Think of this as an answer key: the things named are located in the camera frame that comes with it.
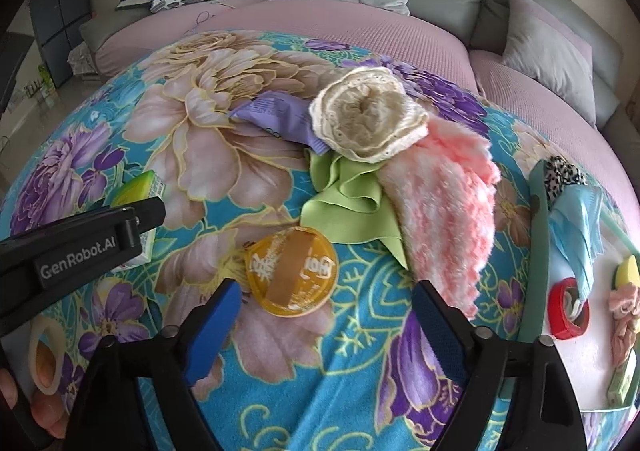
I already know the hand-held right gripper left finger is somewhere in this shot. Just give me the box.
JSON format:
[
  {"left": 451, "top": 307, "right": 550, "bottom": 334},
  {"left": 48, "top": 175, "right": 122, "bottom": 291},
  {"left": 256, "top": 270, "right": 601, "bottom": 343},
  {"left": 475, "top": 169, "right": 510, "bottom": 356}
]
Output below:
[{"left": 67, "top": 278, "right": 243, "bottom": 451}]

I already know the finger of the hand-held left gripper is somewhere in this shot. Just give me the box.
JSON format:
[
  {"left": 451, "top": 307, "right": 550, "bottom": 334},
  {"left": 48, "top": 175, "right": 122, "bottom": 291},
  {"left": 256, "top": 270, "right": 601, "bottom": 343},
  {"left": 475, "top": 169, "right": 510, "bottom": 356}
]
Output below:
[{"left": 100, "top": 197, "right": 167, "bottom": 234}]

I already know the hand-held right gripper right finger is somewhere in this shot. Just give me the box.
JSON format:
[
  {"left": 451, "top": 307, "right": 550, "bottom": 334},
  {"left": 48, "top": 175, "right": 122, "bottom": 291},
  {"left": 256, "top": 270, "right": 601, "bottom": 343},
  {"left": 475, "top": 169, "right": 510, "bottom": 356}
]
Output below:
[{"left": 409, "top": 280, "right": 588, "bottom": 451}]

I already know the green tissue packet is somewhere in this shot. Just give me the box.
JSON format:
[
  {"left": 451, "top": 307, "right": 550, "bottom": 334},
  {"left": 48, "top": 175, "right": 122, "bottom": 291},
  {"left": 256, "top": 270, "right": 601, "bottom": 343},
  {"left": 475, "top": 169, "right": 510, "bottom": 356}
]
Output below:
[
  {"left": 109, "top": 171, "right": 167, "bottom": 272},
  {"left": 607, "top": 361, "right": 632, "bottom": 404}
]

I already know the orange jelly cup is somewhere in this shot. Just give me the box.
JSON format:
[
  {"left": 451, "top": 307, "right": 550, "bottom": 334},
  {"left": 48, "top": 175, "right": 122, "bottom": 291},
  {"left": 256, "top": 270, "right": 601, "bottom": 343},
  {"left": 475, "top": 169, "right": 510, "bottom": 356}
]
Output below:
[{"left": 244, "top": 226, "right": 340, "bottom": 317}]

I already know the green tray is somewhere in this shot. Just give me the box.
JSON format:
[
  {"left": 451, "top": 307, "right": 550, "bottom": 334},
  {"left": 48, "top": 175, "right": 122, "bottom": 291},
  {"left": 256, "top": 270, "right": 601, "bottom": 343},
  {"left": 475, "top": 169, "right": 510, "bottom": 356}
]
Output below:
[{"left": 520, "top": 158, "right": 640, "bottom": 414}]

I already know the pink knitted cloth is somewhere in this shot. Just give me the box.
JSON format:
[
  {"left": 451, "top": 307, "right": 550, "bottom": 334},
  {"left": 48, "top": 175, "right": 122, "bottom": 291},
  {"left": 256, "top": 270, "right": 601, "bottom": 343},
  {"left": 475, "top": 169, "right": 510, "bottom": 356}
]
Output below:
[{"left": 377, "top": 118, "right": 502, "bottom": 321}]

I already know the purple packet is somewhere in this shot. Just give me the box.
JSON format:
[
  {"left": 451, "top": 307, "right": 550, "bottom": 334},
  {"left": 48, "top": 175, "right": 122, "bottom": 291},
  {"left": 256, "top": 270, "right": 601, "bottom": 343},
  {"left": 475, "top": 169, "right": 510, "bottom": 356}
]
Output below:
[{"left": 231, "top": 93, "right": 331, "bottom": 156}]

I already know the blue face mask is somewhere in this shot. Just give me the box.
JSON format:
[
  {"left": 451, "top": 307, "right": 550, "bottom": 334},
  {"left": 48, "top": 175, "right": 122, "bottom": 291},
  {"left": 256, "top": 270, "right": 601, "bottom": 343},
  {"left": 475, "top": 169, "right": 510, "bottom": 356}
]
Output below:
[{"left": 549, "top": 186, "right": 606, "bottom": 317}]

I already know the green cloth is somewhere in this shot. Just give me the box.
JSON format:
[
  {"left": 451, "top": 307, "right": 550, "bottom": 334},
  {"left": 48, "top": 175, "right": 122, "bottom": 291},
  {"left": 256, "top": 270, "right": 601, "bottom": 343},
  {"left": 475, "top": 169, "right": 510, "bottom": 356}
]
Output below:
[{"left": 300, "top": 151, "right": 408, "bottom": 268}]

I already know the pink scrunchie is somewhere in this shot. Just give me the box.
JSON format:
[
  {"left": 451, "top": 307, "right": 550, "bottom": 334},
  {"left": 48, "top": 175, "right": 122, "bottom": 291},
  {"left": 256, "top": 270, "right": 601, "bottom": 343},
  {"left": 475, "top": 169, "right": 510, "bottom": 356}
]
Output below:
[{"left": 607, "top": 287, "right": 640, "bottom": 367}]

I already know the leopard print scrunchie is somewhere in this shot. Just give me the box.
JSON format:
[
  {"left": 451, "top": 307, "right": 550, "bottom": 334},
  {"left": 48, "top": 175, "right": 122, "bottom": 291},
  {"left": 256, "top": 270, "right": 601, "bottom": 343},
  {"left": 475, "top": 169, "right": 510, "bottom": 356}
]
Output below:
[{"left": 544, "top": 156, "right": 590, "bottom": 209}]

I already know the yellow sponge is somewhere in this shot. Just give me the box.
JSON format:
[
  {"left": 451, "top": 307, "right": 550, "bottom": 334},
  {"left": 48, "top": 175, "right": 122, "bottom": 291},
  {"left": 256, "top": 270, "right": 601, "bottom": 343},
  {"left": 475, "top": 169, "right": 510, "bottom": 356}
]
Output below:
[{"left": 614, "top": 255, "right": 640, "bottom": 292}]

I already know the cream lace cloth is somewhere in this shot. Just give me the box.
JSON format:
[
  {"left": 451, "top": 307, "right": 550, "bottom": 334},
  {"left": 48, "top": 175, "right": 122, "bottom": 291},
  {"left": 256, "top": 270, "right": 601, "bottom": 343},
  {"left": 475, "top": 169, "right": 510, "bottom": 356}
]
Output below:
[{"left": 309, "top": 67, "right": 430, "bottom": 162}]

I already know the person's left hand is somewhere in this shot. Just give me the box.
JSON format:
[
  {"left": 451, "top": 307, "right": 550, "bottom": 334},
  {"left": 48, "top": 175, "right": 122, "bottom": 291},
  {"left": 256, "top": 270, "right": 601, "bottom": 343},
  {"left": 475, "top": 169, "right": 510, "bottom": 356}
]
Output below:
[{"left": 0, "top": 366, "right": 68, "bottom": 438}]

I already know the beige tape roll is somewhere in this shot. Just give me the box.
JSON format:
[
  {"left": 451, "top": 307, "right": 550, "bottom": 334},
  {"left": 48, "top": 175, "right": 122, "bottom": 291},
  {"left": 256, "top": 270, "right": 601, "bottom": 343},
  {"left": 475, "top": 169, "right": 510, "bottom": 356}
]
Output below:
[{"left": 27, "top": 318, "right": 66, "bottom": 394}]

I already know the red tape roll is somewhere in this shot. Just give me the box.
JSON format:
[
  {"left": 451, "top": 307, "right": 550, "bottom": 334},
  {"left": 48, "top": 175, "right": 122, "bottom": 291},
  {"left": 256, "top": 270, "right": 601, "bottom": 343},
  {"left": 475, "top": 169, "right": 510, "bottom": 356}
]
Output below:
[{"left": 550, "top": 277, "right": 591, "bottom": 339}]

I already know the patterned storage box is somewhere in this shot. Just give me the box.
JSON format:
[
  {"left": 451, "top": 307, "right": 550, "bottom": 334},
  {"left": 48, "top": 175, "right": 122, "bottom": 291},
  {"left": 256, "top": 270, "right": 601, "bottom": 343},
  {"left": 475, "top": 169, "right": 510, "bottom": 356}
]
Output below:
[{"left": 70, "top": 43, "right": 96, "bottom": 79}]

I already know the dark blue cabinet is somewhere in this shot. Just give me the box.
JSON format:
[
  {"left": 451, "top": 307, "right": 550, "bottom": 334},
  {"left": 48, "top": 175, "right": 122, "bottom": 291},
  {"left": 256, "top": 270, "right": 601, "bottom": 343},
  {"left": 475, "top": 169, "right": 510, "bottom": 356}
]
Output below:
[{"left": 29, "top": 0, "right": 91, "bottom": 89}]

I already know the grey and pink pillow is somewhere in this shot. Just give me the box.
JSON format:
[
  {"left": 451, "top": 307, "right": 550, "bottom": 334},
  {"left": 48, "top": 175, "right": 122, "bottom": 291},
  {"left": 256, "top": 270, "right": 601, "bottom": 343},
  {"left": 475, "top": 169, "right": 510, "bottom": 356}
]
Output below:
[{"left": 501, "top": 0, "right": 596, "bottom": 106}]

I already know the thin cable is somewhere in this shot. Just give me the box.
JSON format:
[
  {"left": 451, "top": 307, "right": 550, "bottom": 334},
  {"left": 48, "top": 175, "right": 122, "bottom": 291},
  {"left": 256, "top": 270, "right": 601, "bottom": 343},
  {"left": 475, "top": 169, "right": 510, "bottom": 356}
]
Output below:
[{"left": 187, "top": 3, "right": 236, "bottom": 32}]

